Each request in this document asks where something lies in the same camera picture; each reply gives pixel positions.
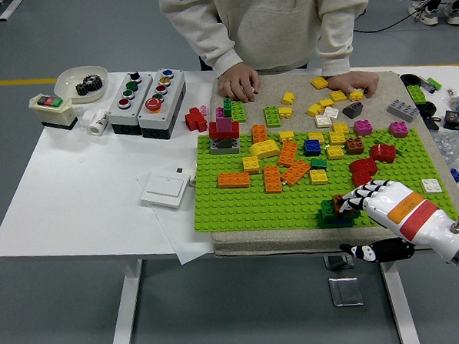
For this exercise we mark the orange long brick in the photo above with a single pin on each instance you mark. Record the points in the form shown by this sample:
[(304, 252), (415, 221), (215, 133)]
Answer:
[(260, 132), (288, 153), (234, 180), (295, 172), (272, 179)]

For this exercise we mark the multicolour brick tower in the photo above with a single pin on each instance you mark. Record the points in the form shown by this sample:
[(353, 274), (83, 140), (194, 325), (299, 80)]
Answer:
[(223, 130)]

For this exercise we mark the small metal screws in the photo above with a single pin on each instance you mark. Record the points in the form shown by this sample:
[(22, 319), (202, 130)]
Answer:
[(450, 90)]

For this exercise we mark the pink square brick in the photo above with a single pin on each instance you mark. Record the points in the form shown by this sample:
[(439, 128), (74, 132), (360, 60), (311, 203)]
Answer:
[(398, 128), (362, 127)]

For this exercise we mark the black metal gear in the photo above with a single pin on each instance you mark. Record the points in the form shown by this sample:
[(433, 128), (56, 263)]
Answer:
[(90, 86)]

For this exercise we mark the person's right forearm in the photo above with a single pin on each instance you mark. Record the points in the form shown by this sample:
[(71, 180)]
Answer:
[(207, 38)]

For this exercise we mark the grey emergency stop box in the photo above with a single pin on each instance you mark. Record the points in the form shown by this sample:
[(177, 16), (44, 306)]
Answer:
[(161, 119)]

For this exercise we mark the lime green long brick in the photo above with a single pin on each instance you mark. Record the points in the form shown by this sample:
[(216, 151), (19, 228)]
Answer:
[(238, 111), (417, 93), (383, 136), (272, 116)]

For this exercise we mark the grey four-button control box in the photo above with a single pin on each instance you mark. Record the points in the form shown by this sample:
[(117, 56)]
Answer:
[(120, 114)]

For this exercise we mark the grey-brown foam mat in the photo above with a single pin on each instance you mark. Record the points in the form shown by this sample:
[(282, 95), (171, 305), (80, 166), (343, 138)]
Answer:
[(275, 241)]

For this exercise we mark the metal table bracket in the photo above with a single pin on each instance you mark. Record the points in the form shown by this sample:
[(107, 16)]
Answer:
[(332, 263)]

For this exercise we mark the silver tool green tip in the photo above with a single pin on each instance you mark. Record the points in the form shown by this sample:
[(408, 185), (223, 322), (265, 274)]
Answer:
[(427, 82)]

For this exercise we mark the person's left forearm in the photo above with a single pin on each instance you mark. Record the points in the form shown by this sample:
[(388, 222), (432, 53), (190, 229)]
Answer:
[(335, 54)]

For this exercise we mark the light grey long brick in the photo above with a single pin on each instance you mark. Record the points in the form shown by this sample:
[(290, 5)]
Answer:
[(403, 111)]

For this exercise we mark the black electronics box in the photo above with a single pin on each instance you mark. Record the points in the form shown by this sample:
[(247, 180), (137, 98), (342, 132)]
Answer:
[(457, 118)]

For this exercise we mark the yellow square brick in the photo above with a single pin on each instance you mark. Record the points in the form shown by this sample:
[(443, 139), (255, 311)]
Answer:
[(357, 95), (251, 164), (338, 95), (286, 112), (340, 127), (288, 98), (320, 82), (316, 136), (286, 136), (314, 109), (326, 103), (334, 152), (318, 176), (337, 138)]

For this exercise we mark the small pink brick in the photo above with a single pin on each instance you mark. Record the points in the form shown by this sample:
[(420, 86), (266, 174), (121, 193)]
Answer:
[(203, 111)]

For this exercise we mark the white paper sheet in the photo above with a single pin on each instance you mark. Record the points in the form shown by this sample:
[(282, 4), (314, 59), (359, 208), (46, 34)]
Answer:
[(183, 240)]

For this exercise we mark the white table foot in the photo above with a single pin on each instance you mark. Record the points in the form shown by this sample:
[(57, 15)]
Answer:
[(11, 9)]

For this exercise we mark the brown square brick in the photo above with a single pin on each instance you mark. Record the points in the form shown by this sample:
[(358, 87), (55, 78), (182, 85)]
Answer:
[(337, 203), (354, 145)]

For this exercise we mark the lime green studded baseplate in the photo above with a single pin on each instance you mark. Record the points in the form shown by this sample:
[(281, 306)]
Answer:
[(254, 209)]

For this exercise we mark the cream red-green switch box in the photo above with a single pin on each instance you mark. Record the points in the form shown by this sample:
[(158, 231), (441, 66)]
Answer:
[(53, 113)]

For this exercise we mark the white table leg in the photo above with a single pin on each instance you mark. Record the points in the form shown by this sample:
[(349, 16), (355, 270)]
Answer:
[(125, 308), (400, 305)]

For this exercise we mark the yellow curved brick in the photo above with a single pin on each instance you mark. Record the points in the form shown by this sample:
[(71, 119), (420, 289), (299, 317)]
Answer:
[(265, 148)]

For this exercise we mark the metal floor plate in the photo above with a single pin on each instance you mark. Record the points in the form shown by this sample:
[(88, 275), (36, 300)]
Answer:
[(345, 291)]

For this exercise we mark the person's right hand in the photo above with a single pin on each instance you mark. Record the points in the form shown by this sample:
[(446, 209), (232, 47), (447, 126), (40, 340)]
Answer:
[(238, 81)]

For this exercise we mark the small blue brick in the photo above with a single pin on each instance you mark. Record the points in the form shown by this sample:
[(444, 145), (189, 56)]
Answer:
[(457, 174)]

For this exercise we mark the small dark green brick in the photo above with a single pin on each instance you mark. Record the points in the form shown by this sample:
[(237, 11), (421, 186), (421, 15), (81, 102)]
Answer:
[(318, 162)]

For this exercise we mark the blue square brick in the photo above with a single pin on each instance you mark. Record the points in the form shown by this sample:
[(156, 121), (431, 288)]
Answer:
[(313, 147), (342, 222)]

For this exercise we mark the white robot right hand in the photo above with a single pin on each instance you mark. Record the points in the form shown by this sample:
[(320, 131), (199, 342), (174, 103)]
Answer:
[(408, 212)]

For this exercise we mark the black flat part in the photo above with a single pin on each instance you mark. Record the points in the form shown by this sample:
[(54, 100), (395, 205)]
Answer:
[(434, 122)]

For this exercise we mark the clear bag of screws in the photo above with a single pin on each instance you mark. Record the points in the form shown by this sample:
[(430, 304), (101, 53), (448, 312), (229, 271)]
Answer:
[(455, 146)]

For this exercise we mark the white pipe fitting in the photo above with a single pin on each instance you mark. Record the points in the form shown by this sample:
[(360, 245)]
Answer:
[(98, 124)]

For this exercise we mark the white plastic bowl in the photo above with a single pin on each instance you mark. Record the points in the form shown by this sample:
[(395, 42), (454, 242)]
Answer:
[(65, 82)]

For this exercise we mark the person's left hand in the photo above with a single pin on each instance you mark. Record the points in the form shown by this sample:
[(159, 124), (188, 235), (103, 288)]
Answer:
[(355, 81)]

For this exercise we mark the white wall switch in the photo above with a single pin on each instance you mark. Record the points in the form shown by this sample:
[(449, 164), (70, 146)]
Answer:
[(163, 191)]

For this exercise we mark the dark grey sloped brick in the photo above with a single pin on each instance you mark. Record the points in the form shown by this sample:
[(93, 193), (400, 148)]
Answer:
[(353, 111)]

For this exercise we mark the red cross-shaped brick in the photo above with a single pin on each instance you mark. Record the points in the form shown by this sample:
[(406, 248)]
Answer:
[(194, 120)]

